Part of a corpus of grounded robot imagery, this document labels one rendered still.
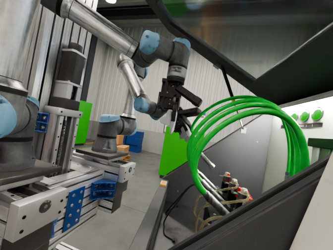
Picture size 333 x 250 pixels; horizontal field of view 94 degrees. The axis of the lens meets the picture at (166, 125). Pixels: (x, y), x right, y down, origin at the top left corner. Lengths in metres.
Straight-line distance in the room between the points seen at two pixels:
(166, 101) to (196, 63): 7.26
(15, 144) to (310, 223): 0.70
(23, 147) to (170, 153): 3.45
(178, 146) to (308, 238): 3.65
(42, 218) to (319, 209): 0.62
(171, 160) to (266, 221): 3.69
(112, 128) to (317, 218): 0.91
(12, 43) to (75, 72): 0.39
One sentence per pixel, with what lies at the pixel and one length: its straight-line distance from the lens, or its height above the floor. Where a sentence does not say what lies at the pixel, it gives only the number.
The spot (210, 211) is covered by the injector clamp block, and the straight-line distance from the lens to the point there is 0.64.
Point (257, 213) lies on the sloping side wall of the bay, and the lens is 0.29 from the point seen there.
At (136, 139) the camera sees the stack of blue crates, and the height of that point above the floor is 0.58.
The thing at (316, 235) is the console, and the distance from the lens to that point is 0.29.
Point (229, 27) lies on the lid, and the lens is 0.79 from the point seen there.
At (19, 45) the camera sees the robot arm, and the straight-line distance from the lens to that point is 0.55.
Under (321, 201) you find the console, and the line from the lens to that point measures 0.30.
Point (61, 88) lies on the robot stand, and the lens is 0.89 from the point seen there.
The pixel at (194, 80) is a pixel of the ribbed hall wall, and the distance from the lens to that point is 7.54.
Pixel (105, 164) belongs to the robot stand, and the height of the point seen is 0.98.
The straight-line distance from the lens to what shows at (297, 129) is 0.41.
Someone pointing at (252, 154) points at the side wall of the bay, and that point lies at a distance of 0.98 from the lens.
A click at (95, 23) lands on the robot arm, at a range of 0.71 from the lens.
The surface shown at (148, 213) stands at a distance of 0.60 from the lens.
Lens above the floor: 1.24
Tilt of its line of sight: 1 degrees up
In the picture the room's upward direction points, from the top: 10 degrees clockwise
